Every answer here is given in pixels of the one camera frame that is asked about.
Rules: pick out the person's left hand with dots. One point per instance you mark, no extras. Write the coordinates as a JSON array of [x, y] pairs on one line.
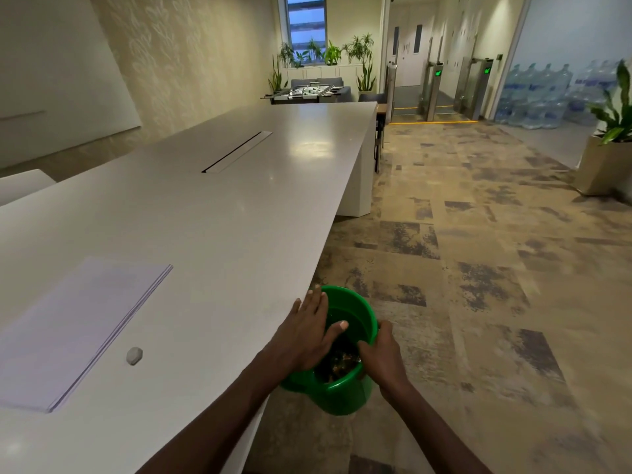
[[298, 340]]

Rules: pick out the person's right hand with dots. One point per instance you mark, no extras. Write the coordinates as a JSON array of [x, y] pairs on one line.
[[387, 362]]

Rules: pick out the person's left little finger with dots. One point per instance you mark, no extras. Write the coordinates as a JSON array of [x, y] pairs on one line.
[[297, 309]]

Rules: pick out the person's left middle finger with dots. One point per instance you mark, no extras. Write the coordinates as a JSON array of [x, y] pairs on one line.
[[317, 302]]

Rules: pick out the person's right thumb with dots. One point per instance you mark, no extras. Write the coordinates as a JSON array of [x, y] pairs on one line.
[[367, 349]]

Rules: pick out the person's left thumb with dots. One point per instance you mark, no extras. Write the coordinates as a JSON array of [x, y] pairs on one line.
[[336, 330]]

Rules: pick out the green plastic bucket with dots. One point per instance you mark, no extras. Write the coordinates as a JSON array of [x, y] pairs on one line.
[[353, 310]]

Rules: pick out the person's right forearm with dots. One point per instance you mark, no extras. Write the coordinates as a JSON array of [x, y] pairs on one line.
[[434, 434]]

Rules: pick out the person's left forearm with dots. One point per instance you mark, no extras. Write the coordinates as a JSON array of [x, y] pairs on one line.
[[222, 419]]

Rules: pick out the dark debris in bucket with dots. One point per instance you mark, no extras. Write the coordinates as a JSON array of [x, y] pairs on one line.
[[340, 362]]

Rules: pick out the small white eraser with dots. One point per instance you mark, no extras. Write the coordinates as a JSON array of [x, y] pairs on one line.
[[134, 355]]

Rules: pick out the wooden side table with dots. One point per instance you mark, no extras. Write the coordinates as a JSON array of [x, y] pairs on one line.
[[380, 123]]

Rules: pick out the foosball table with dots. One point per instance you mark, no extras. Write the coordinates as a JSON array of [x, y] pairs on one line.
[[306, 91]]

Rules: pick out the grey chair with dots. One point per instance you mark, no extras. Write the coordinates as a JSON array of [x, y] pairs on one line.
[[371, 97]]

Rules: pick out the grey sofa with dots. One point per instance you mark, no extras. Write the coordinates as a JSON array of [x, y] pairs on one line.
[[335, 83]]

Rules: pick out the metal turnstile gate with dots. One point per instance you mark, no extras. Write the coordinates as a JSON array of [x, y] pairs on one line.
[[391, 91], [474, 88], [431, 91]]

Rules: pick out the stack of white paper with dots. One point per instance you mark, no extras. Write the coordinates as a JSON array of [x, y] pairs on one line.
[[74, 330]]

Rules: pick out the snake plant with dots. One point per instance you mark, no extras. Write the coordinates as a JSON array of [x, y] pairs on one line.
[[276, 78], [366, 79]]

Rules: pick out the green potted plant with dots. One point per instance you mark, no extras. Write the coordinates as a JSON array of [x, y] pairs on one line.
[[333, 54], [314, 50], [286, 54], [359, 48], [300, 59]]

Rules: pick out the white door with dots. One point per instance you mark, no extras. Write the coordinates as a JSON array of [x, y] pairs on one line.
[[410, 49]]

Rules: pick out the window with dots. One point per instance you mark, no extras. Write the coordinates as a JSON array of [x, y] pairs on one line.
[[306, 22]]

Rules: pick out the plant in beige planter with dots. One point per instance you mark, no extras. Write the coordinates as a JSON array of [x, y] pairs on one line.
[[602, 165]]

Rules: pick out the white chair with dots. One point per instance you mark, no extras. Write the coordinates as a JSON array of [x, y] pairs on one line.
[[22, 185]]

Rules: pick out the group of blue water bottles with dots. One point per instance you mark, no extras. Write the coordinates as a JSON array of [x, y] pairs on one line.
[[538, 96]]

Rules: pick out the white wall board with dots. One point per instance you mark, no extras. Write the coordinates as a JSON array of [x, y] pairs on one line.
[[54, 73]]

